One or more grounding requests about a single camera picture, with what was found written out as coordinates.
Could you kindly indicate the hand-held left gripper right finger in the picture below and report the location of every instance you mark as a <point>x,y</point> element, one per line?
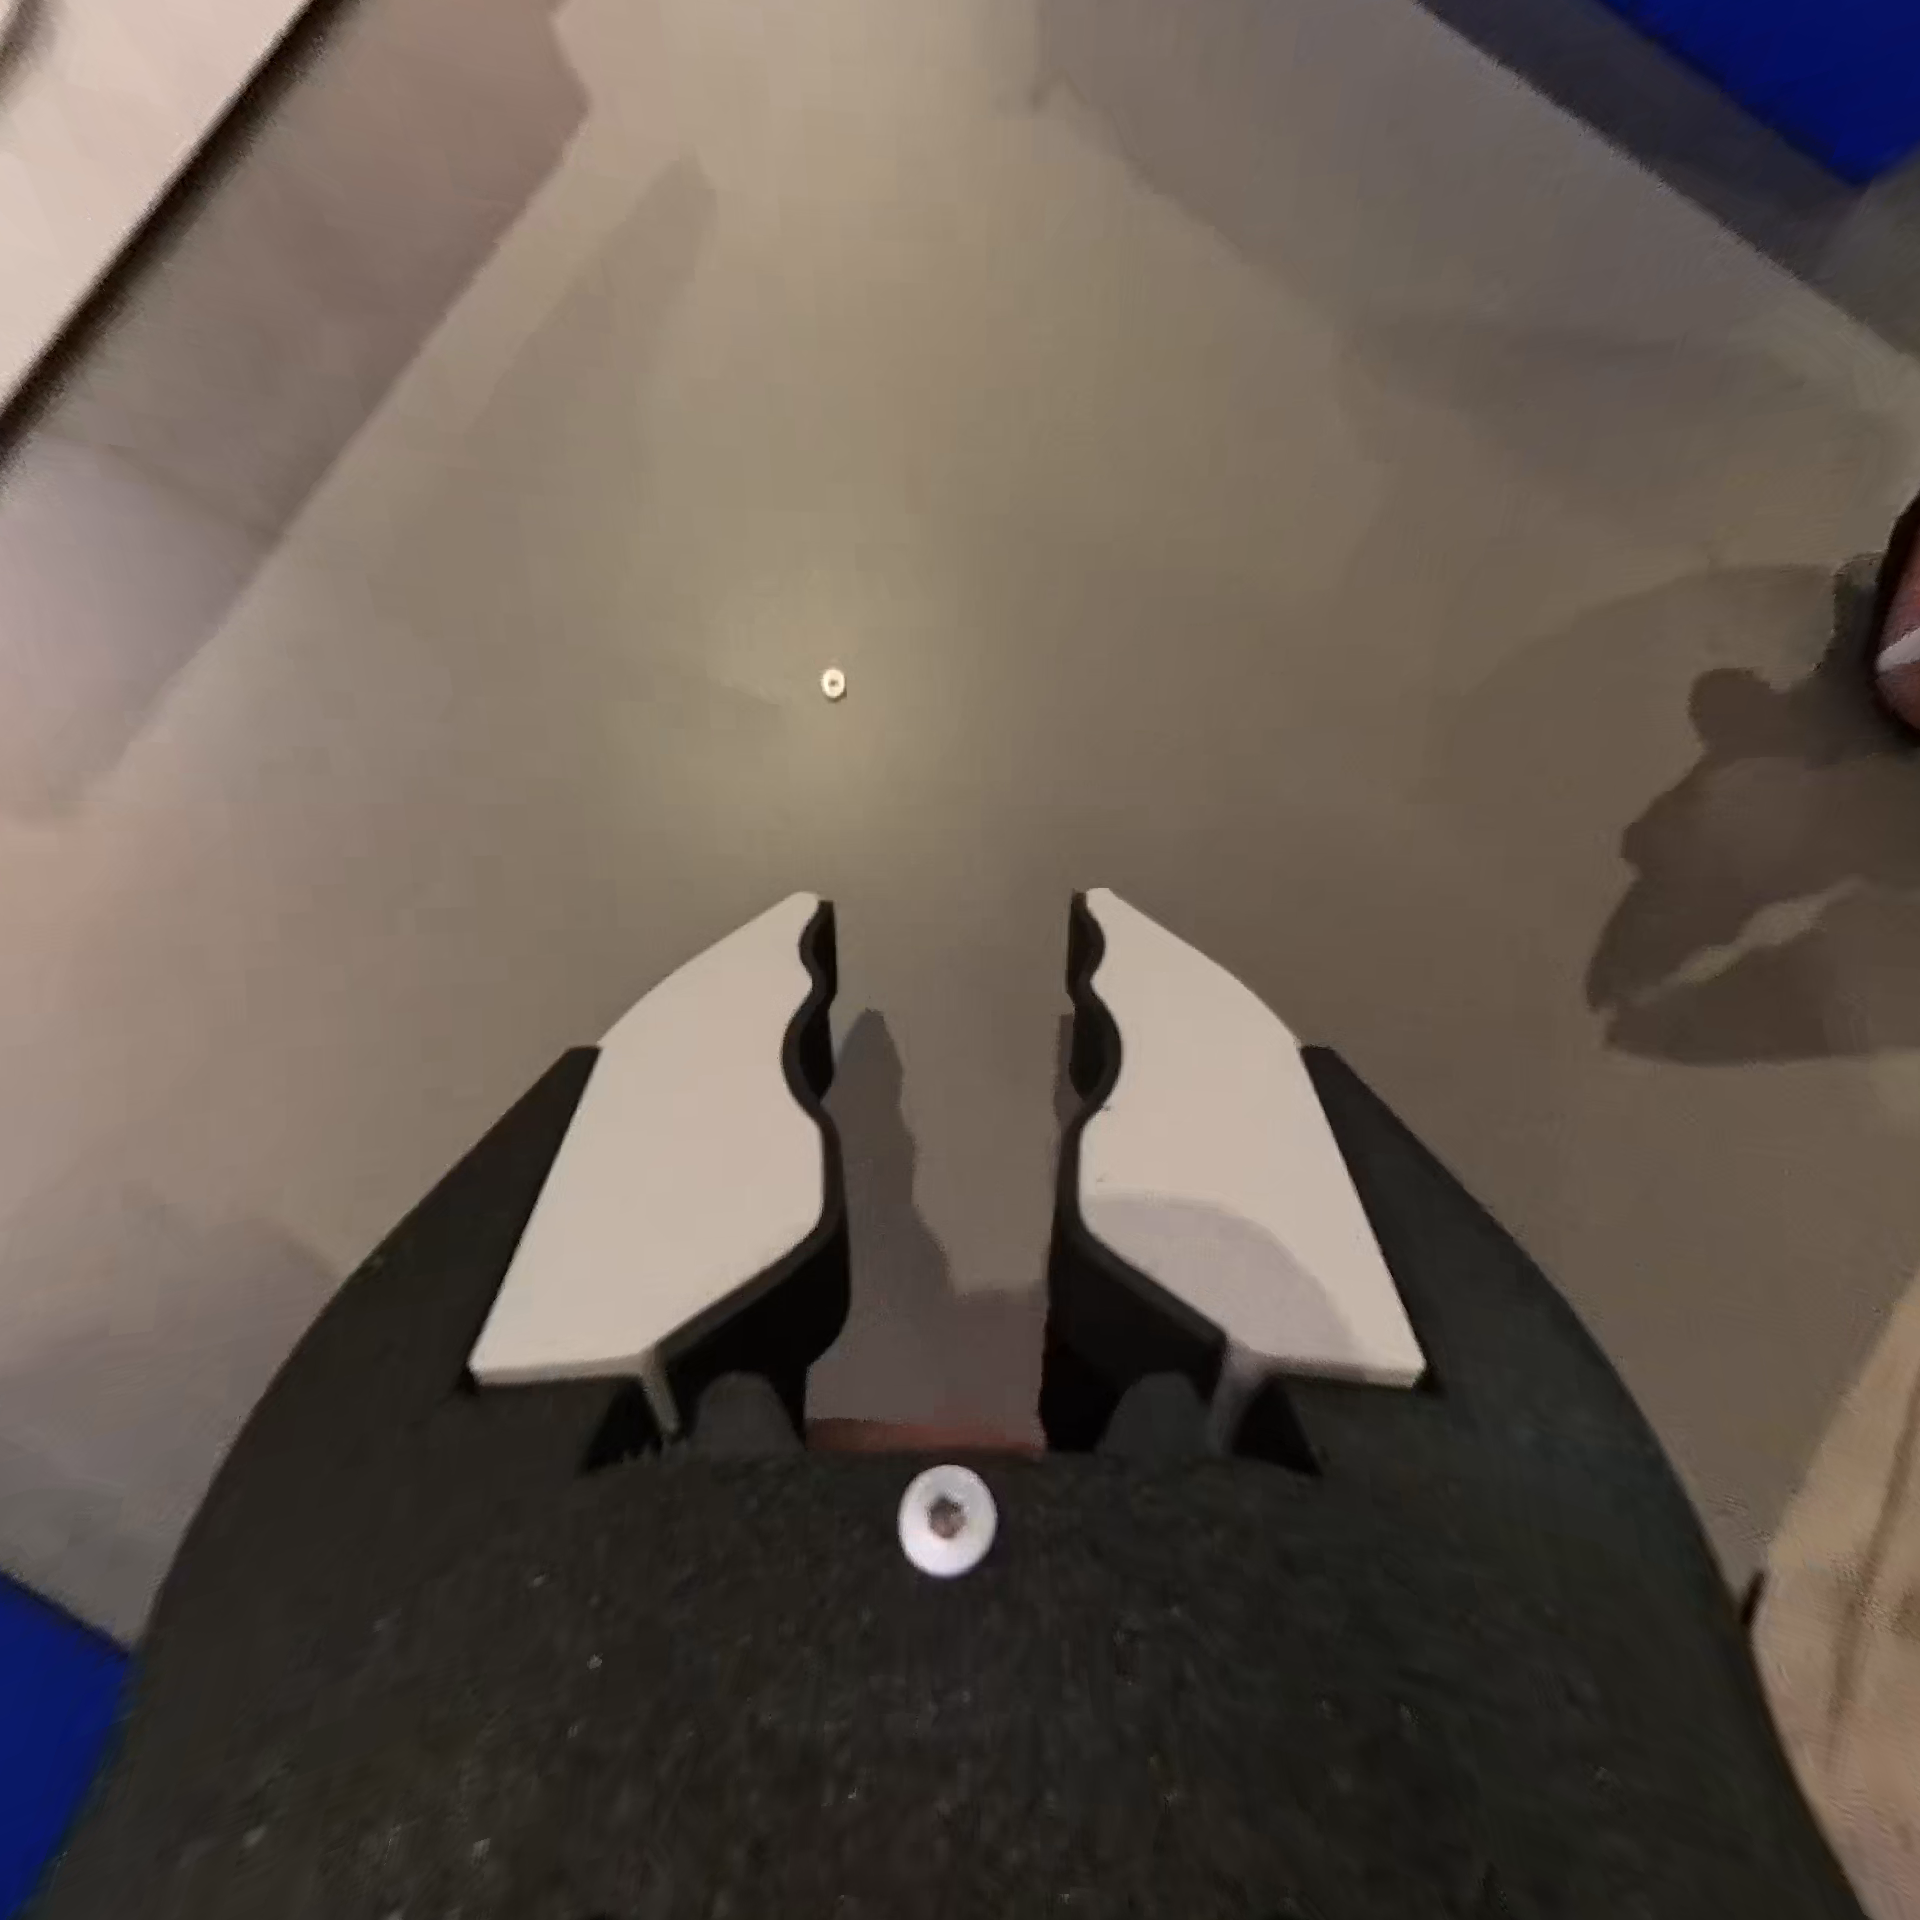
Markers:
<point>1229,1170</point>

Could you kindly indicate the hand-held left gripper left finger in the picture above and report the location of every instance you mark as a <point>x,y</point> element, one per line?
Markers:
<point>672,1170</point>

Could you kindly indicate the person's right hand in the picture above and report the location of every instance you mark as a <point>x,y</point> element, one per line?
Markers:
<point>1908,592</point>

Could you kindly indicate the blue divided plastic bin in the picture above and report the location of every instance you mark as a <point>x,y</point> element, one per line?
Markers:
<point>1770,61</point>

